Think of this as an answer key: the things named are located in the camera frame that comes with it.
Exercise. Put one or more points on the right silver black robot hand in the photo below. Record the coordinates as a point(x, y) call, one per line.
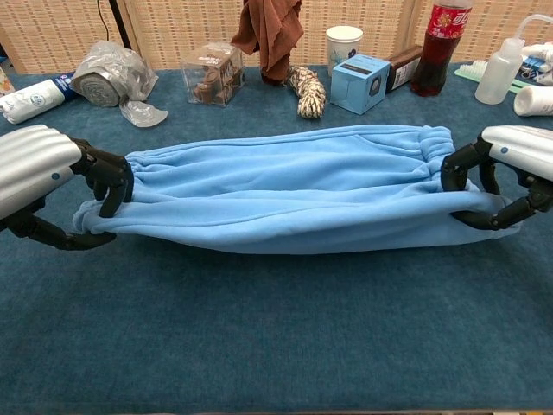
point(523, 147)

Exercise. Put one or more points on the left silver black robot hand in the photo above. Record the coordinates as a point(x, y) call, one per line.
point(30, 160)

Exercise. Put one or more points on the light blue fleece pants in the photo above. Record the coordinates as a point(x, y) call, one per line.
point(281, 194)

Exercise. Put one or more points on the white tube with grey cap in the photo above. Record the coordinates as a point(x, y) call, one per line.
point(533, 101)

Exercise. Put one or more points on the white tube with blue cap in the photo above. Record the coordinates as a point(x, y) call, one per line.
point(30, 101)

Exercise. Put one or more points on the clear squeeze bottle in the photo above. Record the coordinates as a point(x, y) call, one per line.
point(497, 78)

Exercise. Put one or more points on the light green brush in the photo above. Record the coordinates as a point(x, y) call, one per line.
point(468, 71)

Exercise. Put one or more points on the white plastic bag of items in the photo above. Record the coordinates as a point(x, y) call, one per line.
point(540, 52)

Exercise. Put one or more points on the silver plastic bag roll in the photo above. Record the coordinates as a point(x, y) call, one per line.
point(112, 73)

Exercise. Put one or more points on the crumpled clear plastic wrap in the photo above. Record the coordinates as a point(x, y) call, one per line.
point(142, 114)

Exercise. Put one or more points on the cola bottle with red cap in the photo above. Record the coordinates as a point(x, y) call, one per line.
point(436, 60)

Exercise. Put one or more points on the dark brown box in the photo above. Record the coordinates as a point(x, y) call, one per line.
point(404, 65)

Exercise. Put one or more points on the black tripod stand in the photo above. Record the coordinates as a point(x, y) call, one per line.
point(118, 21)

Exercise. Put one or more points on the light blue cardboard box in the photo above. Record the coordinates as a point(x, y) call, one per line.
point(358, 84)

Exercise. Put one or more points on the bamboo folding screen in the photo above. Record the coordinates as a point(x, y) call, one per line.
point(173, 26)

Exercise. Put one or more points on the clear box with brown blocks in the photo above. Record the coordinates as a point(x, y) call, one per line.
point(214, 78)

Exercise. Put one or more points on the white paper cup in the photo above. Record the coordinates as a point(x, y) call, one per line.
point(343, 47)

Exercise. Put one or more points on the brown towel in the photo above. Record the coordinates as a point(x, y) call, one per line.
point(272, 30)

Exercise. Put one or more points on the dark blue table cloth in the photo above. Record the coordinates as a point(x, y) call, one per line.
point(276, 324)

